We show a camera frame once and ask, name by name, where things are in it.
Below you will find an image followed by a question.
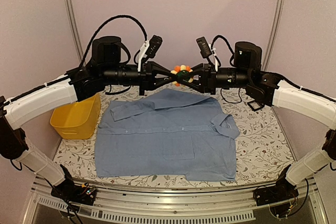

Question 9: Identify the left aluminium frame post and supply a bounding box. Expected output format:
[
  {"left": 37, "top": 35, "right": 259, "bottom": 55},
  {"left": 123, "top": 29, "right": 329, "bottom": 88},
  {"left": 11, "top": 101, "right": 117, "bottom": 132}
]
[{"left": 64, "top": 0, "right": 83, "bottom": 61}]

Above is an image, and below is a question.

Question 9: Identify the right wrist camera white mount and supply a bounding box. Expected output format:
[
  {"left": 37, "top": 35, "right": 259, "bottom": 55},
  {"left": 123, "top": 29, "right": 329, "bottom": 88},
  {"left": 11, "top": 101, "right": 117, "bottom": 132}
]
[{"left": 196, "top": 37, "right": 221, "bottom": 72}]

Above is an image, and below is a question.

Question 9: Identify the yellow orange plush flower brooch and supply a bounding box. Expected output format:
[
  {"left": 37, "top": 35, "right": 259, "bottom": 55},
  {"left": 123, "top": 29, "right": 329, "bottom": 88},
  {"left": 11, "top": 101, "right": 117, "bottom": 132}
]
[{"left": 170, "top": 65, "right": 193, "bottom": 87}]

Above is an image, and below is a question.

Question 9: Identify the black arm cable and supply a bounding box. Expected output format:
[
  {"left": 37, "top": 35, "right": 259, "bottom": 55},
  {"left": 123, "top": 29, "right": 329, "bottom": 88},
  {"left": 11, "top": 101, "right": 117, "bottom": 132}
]
[
  {"left": 80, "top": 15, "right": 149, "bottom": 67},
  {"left": 211, "top": 34, "right": 236, "bottom": 54}
]

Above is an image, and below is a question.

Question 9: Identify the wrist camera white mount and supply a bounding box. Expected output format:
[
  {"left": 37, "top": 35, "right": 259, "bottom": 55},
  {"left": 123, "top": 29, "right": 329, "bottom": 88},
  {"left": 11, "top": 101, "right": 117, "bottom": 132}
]
[
  {"left": 196, "top": 37, "right": 221, "bottom": 72},
  {"left": 137, "top": 35, "right": 163, "bottom": 72}
]

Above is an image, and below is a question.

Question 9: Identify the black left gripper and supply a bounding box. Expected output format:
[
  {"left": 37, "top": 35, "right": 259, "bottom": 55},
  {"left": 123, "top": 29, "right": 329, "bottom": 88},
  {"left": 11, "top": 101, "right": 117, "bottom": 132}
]
[{"left": 101, "top": 60, "right": 179, "bottom": 96}]

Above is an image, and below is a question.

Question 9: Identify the right aluminium frame post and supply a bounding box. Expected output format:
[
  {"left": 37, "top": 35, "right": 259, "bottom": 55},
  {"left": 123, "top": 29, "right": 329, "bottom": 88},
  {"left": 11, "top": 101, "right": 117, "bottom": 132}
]
[{"left": 262, "top": 0, "right": 285, "bottom": 71}]

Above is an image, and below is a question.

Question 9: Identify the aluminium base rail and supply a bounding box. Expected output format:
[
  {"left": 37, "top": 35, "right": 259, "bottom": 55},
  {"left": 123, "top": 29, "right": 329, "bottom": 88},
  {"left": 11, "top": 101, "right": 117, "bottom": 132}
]
[{"left": 23, "top": 177, "right": 329, "bottom": 223}]

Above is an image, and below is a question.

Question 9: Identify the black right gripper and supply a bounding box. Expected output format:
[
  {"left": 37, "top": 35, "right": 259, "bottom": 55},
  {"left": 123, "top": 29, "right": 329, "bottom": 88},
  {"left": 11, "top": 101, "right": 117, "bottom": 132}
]
[{"left": 178, "top": 62, "right": 251, "bottom": 94}]

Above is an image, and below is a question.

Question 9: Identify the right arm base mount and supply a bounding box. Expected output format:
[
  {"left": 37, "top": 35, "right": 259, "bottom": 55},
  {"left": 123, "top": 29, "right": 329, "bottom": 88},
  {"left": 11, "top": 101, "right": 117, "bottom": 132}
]
[{"left": 253, "top": 179, "right": 299, "bottom": 219}]

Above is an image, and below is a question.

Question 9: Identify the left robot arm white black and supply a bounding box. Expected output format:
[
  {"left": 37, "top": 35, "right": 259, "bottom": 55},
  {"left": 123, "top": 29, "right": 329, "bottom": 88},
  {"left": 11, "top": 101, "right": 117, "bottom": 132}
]
[{"left": 1, "top": 35, "right": 173, "bottom": 205}]

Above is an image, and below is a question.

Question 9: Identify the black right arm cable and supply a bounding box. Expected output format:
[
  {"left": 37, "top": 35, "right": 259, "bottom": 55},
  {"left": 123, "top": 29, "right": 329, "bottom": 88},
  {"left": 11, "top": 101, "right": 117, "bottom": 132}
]
[{"left": 211, "top": 34, "right": 236, "bottom": 54}]

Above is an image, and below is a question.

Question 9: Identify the yellow plastic basket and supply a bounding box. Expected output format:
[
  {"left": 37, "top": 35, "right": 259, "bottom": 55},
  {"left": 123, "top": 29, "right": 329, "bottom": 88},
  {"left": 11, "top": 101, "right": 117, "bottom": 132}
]
[{"left": 50, "top": 93, "right": 101, "bottom": 140}]

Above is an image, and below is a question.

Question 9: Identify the light blue shirt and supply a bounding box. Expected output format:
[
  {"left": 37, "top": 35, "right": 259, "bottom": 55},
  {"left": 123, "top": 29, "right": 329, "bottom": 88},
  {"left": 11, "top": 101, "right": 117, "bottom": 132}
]
[{"left": 94, "top": 89, "right": 240, "bottom": 182}]

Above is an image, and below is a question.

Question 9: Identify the black display box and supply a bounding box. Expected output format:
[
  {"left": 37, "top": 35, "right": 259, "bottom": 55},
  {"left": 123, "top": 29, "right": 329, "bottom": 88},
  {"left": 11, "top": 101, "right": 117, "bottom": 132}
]
[{"left": 247, "top": 100, "right": 265, "bottom": 112}]

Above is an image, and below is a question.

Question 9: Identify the aluminium frame post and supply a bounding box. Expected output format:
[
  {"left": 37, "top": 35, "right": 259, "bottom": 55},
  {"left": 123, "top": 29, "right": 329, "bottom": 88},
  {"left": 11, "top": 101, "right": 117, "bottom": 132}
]
[
  {"left": 64, "top": 0, "right": 83, "bottom": 61},
  {"left": 262, "top": 0, "right": 285, "bottom": 71}
]

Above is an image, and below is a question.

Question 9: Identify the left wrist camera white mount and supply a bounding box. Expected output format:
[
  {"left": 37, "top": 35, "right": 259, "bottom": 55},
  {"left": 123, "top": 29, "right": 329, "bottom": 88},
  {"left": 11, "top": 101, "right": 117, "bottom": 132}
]
[{"left": 137, "top": 35, "right": 163, "bottom": 72}]

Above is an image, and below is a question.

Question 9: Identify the floral white tablecloth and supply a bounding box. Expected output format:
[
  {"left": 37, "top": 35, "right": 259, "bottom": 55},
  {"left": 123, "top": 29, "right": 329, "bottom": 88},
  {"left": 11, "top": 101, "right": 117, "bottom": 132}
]
[{"left": 53, "top": 88, "right": 296, "bottom": 189}]

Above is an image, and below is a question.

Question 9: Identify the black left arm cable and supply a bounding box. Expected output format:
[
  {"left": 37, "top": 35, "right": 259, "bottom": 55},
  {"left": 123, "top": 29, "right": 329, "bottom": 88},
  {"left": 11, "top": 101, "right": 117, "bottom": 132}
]
[{"left": 80, "top": 15, "right": 149, "bottom": 67}]

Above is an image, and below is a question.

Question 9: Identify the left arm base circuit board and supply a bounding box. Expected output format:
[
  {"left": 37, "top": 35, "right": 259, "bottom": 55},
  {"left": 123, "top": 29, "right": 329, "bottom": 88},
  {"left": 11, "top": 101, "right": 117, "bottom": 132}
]
[{"left": 51, "top": 184, "right": 97, "bottom": 206}]

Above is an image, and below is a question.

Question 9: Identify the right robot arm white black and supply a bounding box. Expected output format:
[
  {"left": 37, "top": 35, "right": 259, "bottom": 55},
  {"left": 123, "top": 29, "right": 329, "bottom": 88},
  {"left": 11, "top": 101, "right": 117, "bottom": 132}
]
[{"left": 177, "top": 41, "right": 335, "bottom": 202}]

